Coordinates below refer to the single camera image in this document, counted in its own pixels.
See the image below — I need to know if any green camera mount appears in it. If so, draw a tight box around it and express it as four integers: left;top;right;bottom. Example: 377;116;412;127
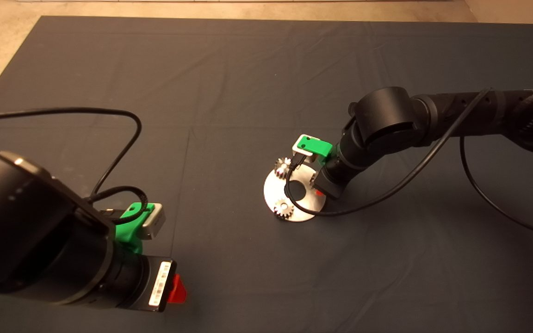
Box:
297;136;334;166
113;203;155;255

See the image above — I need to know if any thin black left camera cable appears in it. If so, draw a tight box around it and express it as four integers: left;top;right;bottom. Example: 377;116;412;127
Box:
0;108;149;225

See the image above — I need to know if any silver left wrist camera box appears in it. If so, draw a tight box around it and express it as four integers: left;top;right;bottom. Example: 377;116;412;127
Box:
139;203;167;241

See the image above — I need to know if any green left camera mount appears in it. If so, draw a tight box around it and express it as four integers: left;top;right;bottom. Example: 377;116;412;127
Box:
113;203;155;255

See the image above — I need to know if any green right camera mount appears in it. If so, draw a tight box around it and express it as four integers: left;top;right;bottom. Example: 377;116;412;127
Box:
297;136;334;166

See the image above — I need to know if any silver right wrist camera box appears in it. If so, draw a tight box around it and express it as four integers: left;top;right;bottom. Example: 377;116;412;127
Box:
292;134;319;164

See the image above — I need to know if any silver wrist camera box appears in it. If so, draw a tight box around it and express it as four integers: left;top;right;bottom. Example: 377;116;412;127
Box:
292;134;319;164
139;203;167;241

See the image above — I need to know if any round metal carrier plate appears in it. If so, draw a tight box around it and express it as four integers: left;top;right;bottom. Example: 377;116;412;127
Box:
263;164;327;223

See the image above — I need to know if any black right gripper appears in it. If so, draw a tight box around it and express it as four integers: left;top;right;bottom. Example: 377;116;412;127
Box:
315;167;351;200

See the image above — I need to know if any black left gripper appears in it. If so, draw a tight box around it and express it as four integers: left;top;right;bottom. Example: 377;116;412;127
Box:
134;255;187;313

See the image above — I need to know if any dark grey table cloth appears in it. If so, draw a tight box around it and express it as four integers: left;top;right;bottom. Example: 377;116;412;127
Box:
0;17;533;333

